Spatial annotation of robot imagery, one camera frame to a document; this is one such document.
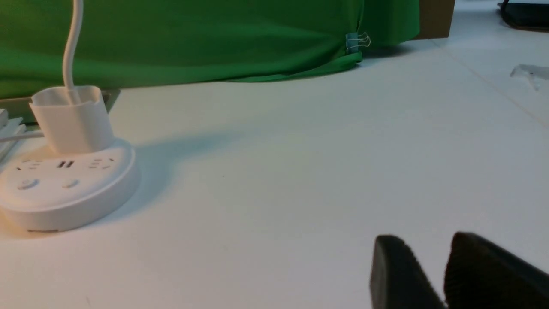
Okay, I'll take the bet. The blue binder clip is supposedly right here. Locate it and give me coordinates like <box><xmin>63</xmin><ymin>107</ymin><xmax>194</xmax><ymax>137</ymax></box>
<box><xmin>345</xmin><ymin>33</ymin><xmax>372</xmax><ymax>55</ymax></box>

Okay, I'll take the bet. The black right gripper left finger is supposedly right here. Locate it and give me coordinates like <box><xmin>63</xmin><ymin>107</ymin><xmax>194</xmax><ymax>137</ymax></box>
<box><xmin>369</xmin><ymin>235</ymin><xmax>446</xmax><ymax>309</ymax></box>

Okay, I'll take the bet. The brown cardboard board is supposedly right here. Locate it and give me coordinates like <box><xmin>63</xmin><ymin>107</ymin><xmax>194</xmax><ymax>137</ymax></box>
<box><xmin>414</xmin><ymin>0</ymin><xmax>455</xmax><ymax>40</ymax></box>

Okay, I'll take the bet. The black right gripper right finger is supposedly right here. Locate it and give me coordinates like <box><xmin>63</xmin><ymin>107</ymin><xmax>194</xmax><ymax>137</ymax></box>
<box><xmin>444</xmin><ymin>231</ymin><xmax>549</xmax><ymax>309</ymax></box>

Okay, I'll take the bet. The green backdrop cloth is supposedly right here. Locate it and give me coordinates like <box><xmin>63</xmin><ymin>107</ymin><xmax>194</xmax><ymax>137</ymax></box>
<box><xmin>0</xmin><ymin>0</ymin><xmax>420</xmax><ymax>99</ymax></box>

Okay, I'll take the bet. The black object on far table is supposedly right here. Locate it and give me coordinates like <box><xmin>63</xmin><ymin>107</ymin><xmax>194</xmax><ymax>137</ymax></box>
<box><xmin>498</xmin><ymin>0</ymin><xmax>549</xmax><ymax>32</ymax></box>

